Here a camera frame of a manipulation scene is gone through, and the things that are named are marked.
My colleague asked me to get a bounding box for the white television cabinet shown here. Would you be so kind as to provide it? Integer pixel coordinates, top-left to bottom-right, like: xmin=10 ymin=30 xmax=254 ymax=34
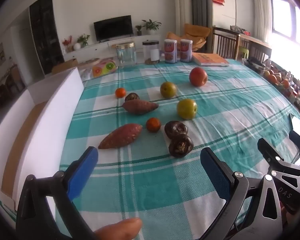
xmin=62 ymin=35 xmax=177 ymax=62

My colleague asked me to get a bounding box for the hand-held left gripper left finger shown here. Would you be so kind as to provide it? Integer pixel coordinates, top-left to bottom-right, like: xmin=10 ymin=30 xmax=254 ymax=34
xmin=16 ymin=146 xmax=99 ymax=240

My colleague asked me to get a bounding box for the dark wooden chair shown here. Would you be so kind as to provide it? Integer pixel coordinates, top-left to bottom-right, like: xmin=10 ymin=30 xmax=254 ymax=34
xmin=212 ymin=26 xmax=240 ymax=59

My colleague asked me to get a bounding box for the framed wall picture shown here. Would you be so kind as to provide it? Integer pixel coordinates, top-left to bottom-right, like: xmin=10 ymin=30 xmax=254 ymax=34
xmin=0 ymin=42 xmax=6 ymax=67

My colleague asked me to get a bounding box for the black bag of clutter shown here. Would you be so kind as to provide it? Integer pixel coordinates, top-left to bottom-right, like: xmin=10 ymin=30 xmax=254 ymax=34
xmin=245 ymin=56 xmax=268 ymax=72

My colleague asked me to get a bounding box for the white cardboard box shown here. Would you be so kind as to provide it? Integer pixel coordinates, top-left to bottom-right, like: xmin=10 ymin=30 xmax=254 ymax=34
xmin=0 ymin=67 xmax=85 ymax=224

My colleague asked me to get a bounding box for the red apple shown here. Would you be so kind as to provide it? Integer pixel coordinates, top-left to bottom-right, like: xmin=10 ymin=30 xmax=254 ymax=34
xmin=189 ymin=67 xmax=208 ymax=87

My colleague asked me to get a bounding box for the green apple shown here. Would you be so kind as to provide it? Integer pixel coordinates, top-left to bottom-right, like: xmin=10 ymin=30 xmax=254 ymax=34
xmin=176 ymin=98 xmax=198 ymax=120

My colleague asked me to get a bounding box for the white tower air conditioner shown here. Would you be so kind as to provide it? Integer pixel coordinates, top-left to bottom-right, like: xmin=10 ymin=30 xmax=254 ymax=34
xmin=174 ymin=0 xmax=193 ymax=40

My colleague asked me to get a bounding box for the pile of oranges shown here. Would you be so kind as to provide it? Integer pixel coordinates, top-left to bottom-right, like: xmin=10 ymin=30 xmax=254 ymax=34
xmin=262 ymin=69 xmax=290 ymax=90

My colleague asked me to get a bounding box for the large green potted plant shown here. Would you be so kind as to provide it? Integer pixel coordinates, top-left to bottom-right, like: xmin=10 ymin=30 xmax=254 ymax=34
xmin=142 ymin=19 xmax=162 ymax=35

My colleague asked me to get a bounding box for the purple sweet potato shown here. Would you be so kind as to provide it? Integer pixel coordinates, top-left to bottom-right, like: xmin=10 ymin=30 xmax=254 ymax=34
xmin=122 ymin=100 xmax=159 ymax=116
xmin=98 ymin=123 xmax=143 ymax=150

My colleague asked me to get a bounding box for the orange bean bag chair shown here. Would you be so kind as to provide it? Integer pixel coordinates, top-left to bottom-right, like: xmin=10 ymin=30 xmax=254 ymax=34
xmin=166 ymin=24 xmax=212 ymax=53

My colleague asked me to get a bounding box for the orange book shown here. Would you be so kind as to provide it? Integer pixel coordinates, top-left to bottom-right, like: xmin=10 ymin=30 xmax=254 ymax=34
xmin=192 ymin=53 xmax=230 ymax=67

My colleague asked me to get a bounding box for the window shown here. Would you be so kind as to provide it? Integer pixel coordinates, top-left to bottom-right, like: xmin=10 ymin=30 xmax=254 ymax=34
xmin=270 ymin=0 xmax=300 ymax=55

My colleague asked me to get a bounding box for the white curtain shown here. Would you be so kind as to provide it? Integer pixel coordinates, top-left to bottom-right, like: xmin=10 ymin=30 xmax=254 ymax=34
xmin=251 ymin=0 xmax=273 ymax=45

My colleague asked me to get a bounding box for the grey curtain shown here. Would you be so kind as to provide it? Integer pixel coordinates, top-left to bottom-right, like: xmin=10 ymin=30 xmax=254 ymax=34
xmin=184 ymin=0 xmax=214 ymax=53

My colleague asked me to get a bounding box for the red flower arrangement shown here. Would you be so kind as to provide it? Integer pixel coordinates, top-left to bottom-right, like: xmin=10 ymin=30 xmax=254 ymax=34
xmin=62 ymin=35 xmax=73 ymax=53

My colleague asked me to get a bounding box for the glass jar with gold lid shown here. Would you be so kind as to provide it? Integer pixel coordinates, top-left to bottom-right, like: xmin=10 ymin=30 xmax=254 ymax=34
xmin=116 ymin=42 xmax=137 ymax=67

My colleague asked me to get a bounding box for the teal checked tablecloth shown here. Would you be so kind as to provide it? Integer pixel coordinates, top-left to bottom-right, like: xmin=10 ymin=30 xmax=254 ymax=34
xmin=51 ymin=59 xmax=300 ymax=240

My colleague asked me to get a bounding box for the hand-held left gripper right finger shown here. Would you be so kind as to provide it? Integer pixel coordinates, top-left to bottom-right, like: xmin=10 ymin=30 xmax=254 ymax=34
xmin=199 ymin=147 xmax=284 ymax=240

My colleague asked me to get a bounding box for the russet green pear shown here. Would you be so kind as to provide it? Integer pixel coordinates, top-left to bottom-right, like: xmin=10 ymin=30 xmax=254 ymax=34
xmin=160 ymin=81 xmax=177 ymax=98

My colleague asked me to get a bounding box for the black television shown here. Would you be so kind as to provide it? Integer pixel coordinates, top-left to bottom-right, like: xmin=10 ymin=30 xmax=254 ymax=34
xmin=93 ymin=15 xmax=134 ymax=42

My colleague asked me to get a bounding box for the clear jar with black lid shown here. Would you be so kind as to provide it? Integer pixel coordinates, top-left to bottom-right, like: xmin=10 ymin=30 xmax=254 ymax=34
xmin=142 ymin=40 xmax=160 ymax=65

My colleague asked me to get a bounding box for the fruit print packet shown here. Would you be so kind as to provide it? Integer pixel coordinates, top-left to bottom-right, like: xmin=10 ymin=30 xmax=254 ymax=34
xmin=92 ymin=59 xmax=117 ymax=78

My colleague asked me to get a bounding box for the red labelled tin can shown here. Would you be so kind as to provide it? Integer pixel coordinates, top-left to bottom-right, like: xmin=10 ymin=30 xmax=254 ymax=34
xmin=180 ymin=39 xmax=193 ymax=62
xmin=164 ymin=39 xmax=178 ymax=64

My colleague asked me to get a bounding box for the dark glass cabinet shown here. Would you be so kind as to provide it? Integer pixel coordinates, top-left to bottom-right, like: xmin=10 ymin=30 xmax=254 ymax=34
xmin=29 ymin=0 xmax=65 ymax=75

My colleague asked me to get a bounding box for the leafy plant in pot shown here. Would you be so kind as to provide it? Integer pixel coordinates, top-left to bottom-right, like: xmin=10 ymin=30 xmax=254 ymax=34
xmin=77 ymin=34 xmax=90 ymax=48

